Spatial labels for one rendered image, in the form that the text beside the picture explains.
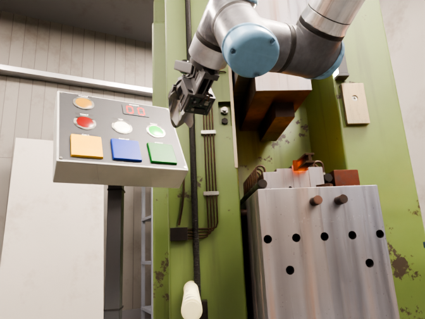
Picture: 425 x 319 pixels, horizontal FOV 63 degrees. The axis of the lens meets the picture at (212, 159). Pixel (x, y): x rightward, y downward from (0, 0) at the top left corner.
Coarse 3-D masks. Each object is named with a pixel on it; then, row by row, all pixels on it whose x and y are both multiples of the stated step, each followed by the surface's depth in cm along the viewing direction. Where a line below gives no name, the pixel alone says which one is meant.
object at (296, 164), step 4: (304, 156) 107; (308, 156) 105; (296, 160) 114; (300, 160) 111; (304, 160) 108; (308, 160) 105; (312, 160) 105; (296, 164) 114; (300, 164) 112; (304, 164) 107; (308, 164) 107; (296, 168) 113; (300, 168) 112; (304, 168) 113
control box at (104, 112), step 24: (72, 96) 100; (72, 120) 93; (96, 120) 96; (120, 120) 100; (144, 120) 105; (168, 120) 110; (144, 144) 97; (72, 168) 84; (96, 168) 87; (120, 168) 89; (144, 168) 91; (168, 168) 94
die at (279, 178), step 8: (288, 168) 115; (312, 168) 115; (320, 168) 115; (264, 176) 114; (272, 176) 114; (280, 176) 114; (288, 176) 114; (296, 176) 114; (304, 176) 114; (312, 176) 115; (320, 176) 115; (272, 184) 113; (280, 184) 113; (288, 184) 113; (296, 184) 114; (304, 184) 114; (312, 184) 114
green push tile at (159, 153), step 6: (150, 144) 97; (156, 144) 98; (162, 144) 99; (168, 144) 100; (150, 150) 95; (156, 150) 96; (162, 150) 97; (168, 150) 98; (150, 156) 94; (156, 156) 95; (162, 156) 95; (168, 156) 96; (174, 156) 97; (156, 162) 94; (162, 162) 94; (168, 162) 95; (174, 162) 96
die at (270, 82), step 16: (256, 80) 122; (272, 80) 123; (288, 80) 123; (304, 80) 123; (256, 96) 126; (272, 96) 126; (288, 96) 127; (304, 96) 128; (240, 112) 157; (256, 112) 140; (240, 128) 159; (256, 128) 159
